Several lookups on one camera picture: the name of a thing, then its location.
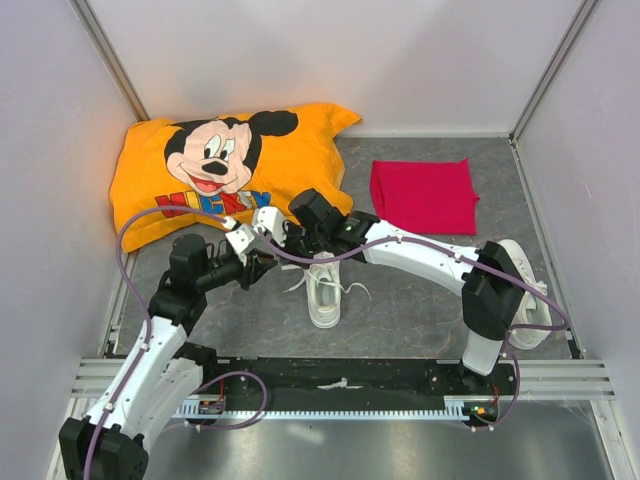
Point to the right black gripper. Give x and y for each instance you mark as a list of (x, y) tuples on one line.
[(290, 228)]

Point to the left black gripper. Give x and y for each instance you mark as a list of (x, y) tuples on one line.
[(263, 262)]

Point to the white sneaker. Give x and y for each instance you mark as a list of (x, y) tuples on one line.
[(532, 310), (324, 289)]

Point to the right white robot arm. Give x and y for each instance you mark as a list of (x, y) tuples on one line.
[(487, 279)]

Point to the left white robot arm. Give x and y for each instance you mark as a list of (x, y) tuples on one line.
[(115, 437)]

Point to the red folded cloth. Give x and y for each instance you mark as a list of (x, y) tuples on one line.
[(435, 198)]

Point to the orange Mickey Mouse pillow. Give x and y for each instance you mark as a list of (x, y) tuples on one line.
[(173, 174)]

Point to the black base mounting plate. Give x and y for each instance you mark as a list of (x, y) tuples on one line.
[(335, 382)]

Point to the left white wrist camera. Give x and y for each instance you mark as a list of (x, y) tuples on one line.
[(243, 238)]

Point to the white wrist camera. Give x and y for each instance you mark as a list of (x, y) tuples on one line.
[(243, 238), (270, 220)]

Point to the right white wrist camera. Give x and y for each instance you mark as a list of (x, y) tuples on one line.
[(270, 220)]

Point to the grey slotted cable duct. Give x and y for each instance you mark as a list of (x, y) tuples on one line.
[(194, 409)]

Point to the aluminium rail frame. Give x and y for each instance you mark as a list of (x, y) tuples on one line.
[(576, 379)]

